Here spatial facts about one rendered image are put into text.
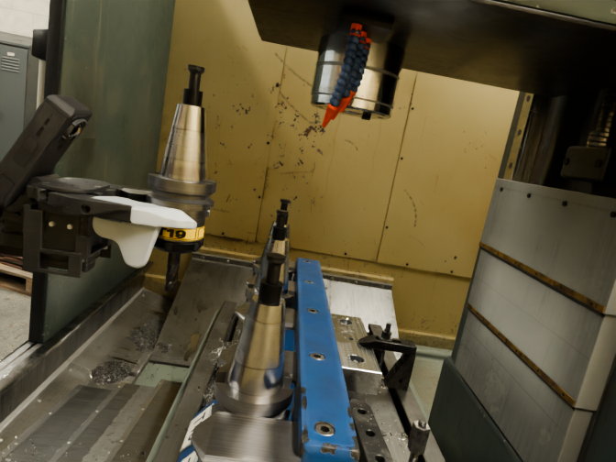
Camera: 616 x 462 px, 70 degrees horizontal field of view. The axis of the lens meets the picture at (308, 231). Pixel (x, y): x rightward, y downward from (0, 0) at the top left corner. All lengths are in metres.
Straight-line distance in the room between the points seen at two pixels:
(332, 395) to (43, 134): 0.33
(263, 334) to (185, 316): 1.41
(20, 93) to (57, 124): 4.96
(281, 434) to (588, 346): 0.63
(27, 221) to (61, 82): 0.77
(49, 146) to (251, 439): 0.30
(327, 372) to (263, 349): 0.08
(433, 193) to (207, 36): 1.13
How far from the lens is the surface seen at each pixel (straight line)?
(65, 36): 1.21
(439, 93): 1.98
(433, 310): 2.12
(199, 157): 0.42
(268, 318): 0.33
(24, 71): 5.40
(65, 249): 0.46
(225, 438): 0.32
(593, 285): 0.86
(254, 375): 0.34
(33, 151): 0.46
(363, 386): 0.96
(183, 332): 1.69
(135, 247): 0.43
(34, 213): 0.46
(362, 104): 0.80
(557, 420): 0.94
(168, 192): 0.42
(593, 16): 0.67
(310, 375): 0.38
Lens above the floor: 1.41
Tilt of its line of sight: 11 degrees down
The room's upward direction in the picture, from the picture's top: 10 degrees clockwise
